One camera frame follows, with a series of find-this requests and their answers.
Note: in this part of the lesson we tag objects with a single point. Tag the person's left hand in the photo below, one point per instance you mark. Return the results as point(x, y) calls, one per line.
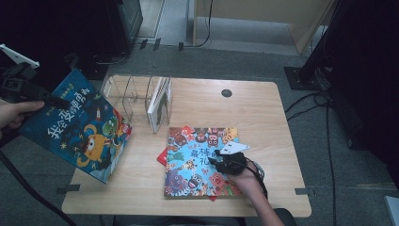
point(14, 114)

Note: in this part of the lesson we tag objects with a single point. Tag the pale grey box corner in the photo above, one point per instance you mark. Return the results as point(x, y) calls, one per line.
point(393, 212)

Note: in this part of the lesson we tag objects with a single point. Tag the wooden partition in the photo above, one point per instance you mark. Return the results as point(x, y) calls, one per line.
point(251, 9)

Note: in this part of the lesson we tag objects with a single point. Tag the person's dark trousers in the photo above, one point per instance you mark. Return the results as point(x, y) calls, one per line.
point(188, 221)

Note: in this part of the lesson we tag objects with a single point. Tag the black cabinet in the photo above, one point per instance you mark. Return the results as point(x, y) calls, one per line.
point(125, 22)

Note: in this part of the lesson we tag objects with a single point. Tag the grey tape strip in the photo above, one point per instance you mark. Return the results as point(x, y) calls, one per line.
point(305, 191)
point(68, 189)

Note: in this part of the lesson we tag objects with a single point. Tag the person's right hand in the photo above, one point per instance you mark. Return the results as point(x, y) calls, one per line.
point(249, 182)

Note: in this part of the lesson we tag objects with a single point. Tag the dark round table grommet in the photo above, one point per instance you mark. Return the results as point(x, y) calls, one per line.
point(226, 93)

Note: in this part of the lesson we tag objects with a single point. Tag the light blue cartoon animals book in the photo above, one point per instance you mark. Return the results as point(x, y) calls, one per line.
point(188, 163)

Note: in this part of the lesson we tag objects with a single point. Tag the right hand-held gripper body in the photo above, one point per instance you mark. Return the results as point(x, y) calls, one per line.
point(233, 163)

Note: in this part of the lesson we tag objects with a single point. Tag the black stand with base plate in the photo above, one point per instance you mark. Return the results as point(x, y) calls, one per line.
point(306, 78)

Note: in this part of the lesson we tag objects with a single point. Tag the clear acrylic book rack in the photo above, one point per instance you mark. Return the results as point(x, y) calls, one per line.
point(125, 94)

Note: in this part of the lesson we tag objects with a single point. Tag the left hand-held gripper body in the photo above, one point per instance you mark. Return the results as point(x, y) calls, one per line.
point(19, 84)

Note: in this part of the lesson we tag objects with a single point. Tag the white book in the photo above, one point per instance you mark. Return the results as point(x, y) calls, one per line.
point(158, 103)

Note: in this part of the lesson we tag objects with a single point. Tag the dark blue monster picture book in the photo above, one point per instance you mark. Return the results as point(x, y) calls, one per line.
point(81, 135)

